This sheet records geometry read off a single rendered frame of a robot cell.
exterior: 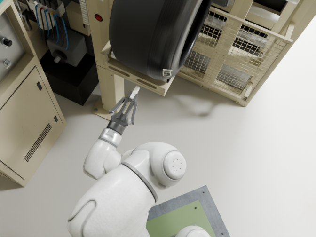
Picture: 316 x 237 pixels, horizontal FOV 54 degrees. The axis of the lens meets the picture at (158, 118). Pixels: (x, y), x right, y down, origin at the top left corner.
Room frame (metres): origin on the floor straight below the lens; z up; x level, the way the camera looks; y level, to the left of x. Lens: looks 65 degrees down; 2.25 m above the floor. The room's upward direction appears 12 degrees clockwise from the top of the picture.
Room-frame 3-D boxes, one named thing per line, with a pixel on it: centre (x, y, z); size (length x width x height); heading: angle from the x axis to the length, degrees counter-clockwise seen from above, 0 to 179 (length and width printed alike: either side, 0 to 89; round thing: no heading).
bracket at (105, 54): (1.10, 0.29, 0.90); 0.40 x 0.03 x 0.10; 165
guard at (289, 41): (1.32, -0.19, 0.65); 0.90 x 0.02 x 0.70; 75
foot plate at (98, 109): (1.10, 0.37, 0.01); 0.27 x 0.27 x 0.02; 75
